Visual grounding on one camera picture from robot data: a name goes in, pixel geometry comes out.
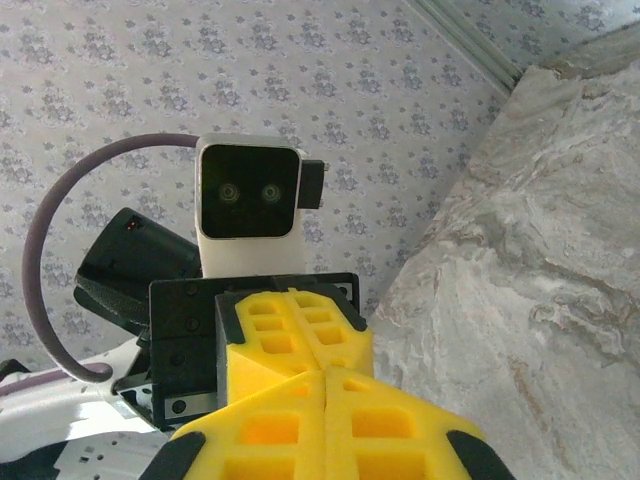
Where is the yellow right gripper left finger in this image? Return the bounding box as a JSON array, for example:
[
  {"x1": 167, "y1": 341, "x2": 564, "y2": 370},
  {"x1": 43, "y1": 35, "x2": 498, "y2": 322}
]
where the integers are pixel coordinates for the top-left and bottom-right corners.
[{"x1": 141, "y1": 370, "x2": 328, "y2": 480}]

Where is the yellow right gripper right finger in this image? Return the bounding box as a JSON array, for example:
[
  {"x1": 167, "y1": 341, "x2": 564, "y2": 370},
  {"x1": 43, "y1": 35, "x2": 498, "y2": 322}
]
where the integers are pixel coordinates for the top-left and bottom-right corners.
[{"x1": 324, "y1": 368, "x2": 517, "y2": 480}]

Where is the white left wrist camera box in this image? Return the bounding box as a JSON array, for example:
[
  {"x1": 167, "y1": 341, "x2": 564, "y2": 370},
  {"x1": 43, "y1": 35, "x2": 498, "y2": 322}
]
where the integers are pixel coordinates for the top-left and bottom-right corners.
[{"x1": 193, "y1": 133, "x2": 329, "y2": 279}]

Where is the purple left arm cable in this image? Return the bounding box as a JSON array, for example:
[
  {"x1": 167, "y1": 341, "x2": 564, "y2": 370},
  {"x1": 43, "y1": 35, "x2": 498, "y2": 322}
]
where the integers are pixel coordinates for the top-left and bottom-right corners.
[{"x1": 0, "y1": 132, "x2": 201, "y2": 399}]

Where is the aluminium frame post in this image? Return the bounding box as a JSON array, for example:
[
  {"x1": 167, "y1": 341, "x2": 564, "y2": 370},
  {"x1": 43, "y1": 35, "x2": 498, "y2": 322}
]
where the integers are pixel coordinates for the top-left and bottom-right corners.
[{"x1": 412, "y1": 0, "x2": 529, "y2": 94}]

